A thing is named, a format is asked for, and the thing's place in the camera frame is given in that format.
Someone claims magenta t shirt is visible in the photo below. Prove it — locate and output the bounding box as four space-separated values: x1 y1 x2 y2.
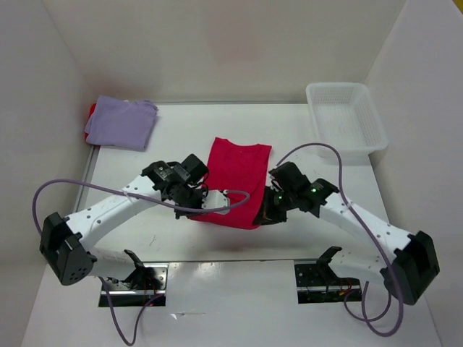
192 137 272 230

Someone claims lilac t shirt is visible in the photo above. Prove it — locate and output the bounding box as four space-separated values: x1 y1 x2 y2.
84 95 158 151

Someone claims red t shirt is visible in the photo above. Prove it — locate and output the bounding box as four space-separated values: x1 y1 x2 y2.
84 103 96 140

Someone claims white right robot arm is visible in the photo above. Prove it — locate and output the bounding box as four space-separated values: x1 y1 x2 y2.
254 162 440 305

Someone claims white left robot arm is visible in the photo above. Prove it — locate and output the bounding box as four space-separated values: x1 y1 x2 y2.
39 154 210 288

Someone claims white plastic basket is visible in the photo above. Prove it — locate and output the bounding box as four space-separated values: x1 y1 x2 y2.
306 82 388 158

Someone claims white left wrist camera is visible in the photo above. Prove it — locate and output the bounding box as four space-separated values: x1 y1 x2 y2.
201 190 231 215

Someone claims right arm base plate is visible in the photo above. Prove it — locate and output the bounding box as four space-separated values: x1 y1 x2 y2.
294 262 362 304

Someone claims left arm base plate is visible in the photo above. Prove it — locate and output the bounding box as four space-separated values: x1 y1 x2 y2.
104 262 169 307

